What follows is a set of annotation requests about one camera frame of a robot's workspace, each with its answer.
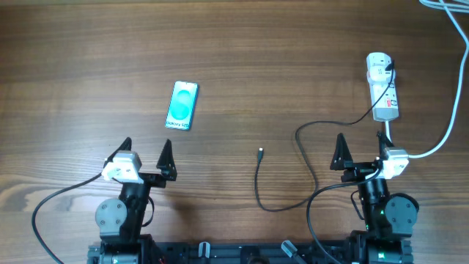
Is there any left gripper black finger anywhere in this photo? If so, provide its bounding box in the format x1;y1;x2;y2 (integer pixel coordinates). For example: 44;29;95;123
156;139;177;181
104;137;132;164

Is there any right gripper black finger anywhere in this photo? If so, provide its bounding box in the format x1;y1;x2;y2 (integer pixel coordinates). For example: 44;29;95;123
377;131;394;158
330;133;354;171

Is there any teal Galaxy smartphone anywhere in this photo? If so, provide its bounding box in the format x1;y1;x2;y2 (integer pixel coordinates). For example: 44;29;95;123
165;81;199;131

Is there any black USB charging cable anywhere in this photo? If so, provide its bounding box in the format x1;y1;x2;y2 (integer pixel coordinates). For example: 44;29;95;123
254;60;396;213

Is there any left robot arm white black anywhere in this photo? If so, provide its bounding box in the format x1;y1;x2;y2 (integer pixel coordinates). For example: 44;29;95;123
87;137;177;264

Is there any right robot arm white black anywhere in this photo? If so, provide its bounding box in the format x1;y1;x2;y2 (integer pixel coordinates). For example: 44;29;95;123
330;132;419;264

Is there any white charger adapter plug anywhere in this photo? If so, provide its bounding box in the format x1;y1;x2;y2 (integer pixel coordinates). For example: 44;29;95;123
367;65;393;84

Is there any white power strip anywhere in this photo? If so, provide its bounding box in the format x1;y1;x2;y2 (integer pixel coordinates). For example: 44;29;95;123
366;52;399;122

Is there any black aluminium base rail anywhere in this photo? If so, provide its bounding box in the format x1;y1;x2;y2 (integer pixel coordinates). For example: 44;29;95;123
87;241;414;264

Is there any white power strip cord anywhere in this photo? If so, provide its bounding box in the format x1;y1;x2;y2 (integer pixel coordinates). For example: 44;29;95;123
384;0;469;159

